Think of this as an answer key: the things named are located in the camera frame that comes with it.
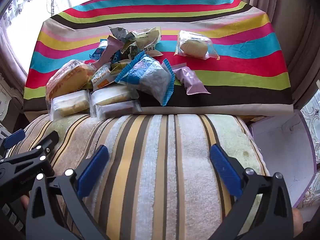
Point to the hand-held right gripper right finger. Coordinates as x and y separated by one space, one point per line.
225 171

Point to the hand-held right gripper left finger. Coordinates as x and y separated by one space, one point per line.
92 171

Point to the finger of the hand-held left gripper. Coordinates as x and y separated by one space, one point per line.
48 142
15 138

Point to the white box with purple rim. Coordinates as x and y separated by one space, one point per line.
280 142

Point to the orange print bread packet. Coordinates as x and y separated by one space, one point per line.
67 80

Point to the pink snack packet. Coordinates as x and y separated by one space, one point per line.
190 80

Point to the blue and white candy packet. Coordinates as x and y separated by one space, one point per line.
98 51

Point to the blue-edged clear snack packet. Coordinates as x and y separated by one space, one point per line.
150 77

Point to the green and white snack packet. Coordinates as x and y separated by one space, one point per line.
130 52

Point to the round bread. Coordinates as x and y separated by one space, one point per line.
193 46

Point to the white nut packet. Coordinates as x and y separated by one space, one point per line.
117 31

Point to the person's left hand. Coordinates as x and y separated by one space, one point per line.
24 202

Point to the white carved cabinet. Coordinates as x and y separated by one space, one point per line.
6 97

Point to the clear cake packet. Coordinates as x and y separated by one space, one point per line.
117 110
70 103
112 97

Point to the brown striped towel blanket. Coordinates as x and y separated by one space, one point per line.
162 167

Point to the cream and orange snack packet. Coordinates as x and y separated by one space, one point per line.
101 78

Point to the brown curtain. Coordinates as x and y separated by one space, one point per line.
10 55
275 30

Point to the yellow snack packet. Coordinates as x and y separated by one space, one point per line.
121 66

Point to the mauve long snack packet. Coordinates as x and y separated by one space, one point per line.
111 48

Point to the rainbow striped tablecloth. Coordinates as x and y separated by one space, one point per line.
225 55

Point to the beige snack packet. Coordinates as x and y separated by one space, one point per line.
147 37

